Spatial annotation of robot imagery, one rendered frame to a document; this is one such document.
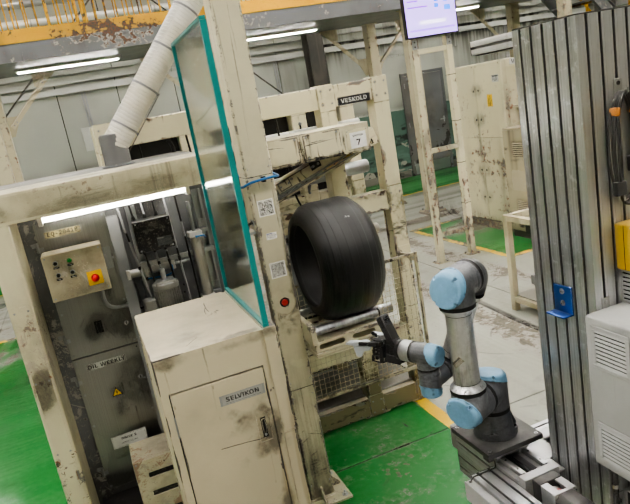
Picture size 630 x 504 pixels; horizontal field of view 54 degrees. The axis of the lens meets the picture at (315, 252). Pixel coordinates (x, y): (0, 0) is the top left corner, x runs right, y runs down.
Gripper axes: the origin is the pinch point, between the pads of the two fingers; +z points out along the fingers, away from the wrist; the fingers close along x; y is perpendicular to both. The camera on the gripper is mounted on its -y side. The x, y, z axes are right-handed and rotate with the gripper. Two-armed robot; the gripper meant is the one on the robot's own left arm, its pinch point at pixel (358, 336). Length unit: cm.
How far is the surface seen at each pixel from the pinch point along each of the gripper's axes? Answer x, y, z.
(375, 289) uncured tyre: 47, -6, 28
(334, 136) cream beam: 66, -77, 63
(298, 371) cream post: 25, 32, 61
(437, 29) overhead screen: 388, -186, 201
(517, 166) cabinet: 488, -43, 171
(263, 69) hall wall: 652, -247, 748
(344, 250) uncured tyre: 33, -26, 33
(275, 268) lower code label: 17, -19, 62
